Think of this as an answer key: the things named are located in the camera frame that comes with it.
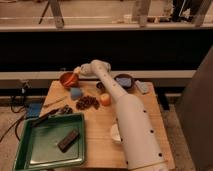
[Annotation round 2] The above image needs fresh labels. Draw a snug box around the red chili pepper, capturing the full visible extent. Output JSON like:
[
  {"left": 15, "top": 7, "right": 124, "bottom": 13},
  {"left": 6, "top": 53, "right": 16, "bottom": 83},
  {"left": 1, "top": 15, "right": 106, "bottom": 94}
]
[{"left": 65, "top": 74, "right": 78, "bottom": 84}]

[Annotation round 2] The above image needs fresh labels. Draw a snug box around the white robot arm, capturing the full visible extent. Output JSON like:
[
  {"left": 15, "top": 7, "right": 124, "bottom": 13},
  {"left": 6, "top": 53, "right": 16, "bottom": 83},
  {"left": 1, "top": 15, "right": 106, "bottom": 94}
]
[{"left": 74, "top": 60, "right": 169, "bottom": 171}]

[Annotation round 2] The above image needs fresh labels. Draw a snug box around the small metal cup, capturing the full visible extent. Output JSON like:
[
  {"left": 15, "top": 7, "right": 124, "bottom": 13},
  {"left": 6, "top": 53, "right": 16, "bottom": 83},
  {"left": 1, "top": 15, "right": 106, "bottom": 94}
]
[{"left": 96, "top": 82, "right": 105, "bottom": 92}]

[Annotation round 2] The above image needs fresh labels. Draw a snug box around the white plastic cup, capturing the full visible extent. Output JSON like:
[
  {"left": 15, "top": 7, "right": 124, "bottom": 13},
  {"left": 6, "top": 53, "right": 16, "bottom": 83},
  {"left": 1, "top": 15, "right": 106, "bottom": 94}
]
[{"left": 110, "top": 124, "right": 121, "bottom": 143}]

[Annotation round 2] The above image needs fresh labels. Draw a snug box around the orange bowl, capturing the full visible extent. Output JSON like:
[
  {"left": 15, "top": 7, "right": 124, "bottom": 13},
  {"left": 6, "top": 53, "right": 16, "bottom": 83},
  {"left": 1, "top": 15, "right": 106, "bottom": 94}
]
[{"left": 60, "top": 72, "right": 78, "bottom": 88}]

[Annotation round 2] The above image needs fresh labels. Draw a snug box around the blue sponge block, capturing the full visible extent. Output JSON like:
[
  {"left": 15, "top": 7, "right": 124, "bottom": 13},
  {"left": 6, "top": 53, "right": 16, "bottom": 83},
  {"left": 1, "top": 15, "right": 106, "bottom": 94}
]
[{"left": 70, "top": 87, "right": 82, "bottom": 100}]

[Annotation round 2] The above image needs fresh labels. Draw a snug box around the wooden table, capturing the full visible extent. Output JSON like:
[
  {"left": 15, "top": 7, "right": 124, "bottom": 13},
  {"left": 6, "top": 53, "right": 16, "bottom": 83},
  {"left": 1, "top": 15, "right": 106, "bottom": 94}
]
[{"left": 41, "top": 81, "right": 175, "bottom": 170}]

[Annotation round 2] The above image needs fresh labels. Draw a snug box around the wooden stick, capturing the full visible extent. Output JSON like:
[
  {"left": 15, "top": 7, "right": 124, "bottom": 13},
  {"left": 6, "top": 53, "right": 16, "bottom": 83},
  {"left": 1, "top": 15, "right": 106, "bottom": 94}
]
[{"left": 43, "top": 96, "right": 67, "bottom": 108}]

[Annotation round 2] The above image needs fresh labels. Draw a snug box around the brown grape bunch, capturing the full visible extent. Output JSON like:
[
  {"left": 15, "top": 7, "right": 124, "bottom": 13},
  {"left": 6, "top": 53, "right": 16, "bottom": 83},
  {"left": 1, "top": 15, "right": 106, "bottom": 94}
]
[{"left": 76, "top": 96, "right": 100, "bottom": 110}]

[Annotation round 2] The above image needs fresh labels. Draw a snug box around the orange apple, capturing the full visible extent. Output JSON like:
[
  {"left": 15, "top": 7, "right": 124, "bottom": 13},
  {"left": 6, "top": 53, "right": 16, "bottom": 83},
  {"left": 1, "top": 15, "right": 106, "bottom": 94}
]
[{"left": 100, "top": 93, "right": 111, "bottom": 106}]

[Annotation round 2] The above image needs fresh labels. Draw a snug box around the dark bowl with blue sponge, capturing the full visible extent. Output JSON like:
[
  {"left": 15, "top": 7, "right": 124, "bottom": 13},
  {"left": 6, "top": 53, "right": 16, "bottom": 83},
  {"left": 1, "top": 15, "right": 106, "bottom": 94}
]
[{"left": 115, "top": 74, "right": 135, "bottom": 91}]

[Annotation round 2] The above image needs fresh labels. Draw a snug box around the blue box on floor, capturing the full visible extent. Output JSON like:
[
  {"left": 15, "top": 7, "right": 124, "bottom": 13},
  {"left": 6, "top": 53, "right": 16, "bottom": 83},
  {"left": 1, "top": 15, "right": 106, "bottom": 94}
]
[{"left": 26, "top": 103, "right": 42, "bottom": 118}]

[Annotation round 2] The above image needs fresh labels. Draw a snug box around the dark brown rectangular block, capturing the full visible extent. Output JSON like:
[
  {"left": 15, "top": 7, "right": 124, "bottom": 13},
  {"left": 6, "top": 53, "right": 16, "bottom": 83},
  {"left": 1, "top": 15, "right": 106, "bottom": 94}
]
[{"left": 57, "top": 129, "right": 80, "bottom": 153}]

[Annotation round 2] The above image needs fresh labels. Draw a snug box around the green plastic tray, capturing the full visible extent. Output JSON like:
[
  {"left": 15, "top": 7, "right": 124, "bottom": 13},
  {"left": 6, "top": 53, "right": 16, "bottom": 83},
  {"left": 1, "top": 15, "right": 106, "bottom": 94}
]
[{"left": 13, "top": 113, "right": 86, "bottom": 171}]

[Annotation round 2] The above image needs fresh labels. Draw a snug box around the black handled tool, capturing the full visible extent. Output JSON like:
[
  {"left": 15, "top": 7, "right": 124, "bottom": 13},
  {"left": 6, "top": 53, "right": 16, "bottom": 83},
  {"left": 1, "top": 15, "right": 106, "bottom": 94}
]
[{"left": 31, "top": 105, "right": 73, "bottom": 127}]

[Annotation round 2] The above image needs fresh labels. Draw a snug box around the black cable on floor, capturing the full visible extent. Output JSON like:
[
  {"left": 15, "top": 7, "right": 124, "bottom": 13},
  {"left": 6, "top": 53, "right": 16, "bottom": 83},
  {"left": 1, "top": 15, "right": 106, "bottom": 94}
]
[{"left": 0, "top": 80, "right": 32, "bottom": 143}]

